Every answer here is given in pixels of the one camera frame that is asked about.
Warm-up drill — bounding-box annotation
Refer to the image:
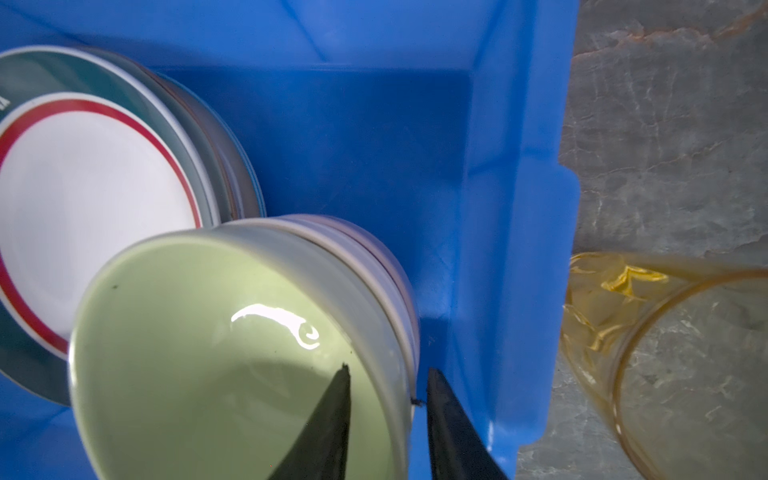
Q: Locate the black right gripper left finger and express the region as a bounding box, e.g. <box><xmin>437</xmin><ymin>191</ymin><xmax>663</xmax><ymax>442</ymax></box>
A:
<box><xmin>270</xmin><ymin>364</ymin><xmax>351</xmax><ymax>480</ymax></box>

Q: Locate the amber glass cup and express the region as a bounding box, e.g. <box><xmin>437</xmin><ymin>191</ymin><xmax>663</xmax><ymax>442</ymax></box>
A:
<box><xmin>561</xmin><ymin>252</ymin><xmax>767</xmax><ymax>479</ymax></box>

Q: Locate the cream white bowl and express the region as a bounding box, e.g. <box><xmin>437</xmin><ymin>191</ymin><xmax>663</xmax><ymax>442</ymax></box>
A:
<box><xmin>245</xmin><ymin>214</ymin><xmax>420</xmax><ymax>382</ymax></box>

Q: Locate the blue plastic bin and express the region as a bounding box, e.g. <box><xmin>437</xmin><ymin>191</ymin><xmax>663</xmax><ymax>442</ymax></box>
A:
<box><xmin>1</xmin><ymin>1</ymin><xmax>579</xmax><ymax>475</ymax></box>

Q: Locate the light green bowl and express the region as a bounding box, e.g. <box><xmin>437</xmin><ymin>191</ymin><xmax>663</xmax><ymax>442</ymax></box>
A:
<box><xmin>68</xmin><ymin>219</ymin><xmax>412</xmax><ymax>479</ymax></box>

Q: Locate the purple top bowl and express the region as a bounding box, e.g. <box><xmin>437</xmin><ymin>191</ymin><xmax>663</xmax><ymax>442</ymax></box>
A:
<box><xmin>294</xmin><ymin>214</ymin><xmax>420</xmax><ymax>340</ymax></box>

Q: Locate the green rimmed white plate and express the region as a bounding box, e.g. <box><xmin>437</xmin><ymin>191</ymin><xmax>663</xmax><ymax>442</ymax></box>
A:
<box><xmin>1</xmin><ymin>45</ymin><xmax>222</xmax><ymax>405</ymax></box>

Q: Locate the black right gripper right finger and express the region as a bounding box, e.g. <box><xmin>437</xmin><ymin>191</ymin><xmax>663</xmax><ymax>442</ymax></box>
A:
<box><xmin>426</xmin><ymin>368</ymin><xmax>508</xmax><ymax>480</ymax></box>

